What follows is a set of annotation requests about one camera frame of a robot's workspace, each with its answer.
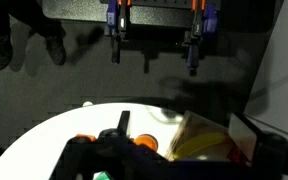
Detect yellow toy banana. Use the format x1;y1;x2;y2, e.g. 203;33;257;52
174;132;230;160

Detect orange plastic block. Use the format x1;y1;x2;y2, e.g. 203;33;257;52
74;133;97;143

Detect blue orange bar clamp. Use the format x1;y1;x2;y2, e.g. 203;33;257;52
183;0;218;77
104;0;133;65

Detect red toy apple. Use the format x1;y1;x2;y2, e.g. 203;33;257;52
229;148;245;164

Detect person dark trousers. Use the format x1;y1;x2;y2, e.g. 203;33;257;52
0;0;67;38

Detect wooden tray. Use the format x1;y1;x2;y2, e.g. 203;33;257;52
165;110;252;164

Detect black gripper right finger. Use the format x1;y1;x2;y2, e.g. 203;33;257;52
228;112;262;163

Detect orange toy ball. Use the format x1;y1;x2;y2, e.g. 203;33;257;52
133;133;159;153

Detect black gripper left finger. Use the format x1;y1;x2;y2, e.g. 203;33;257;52
98;110;132;139

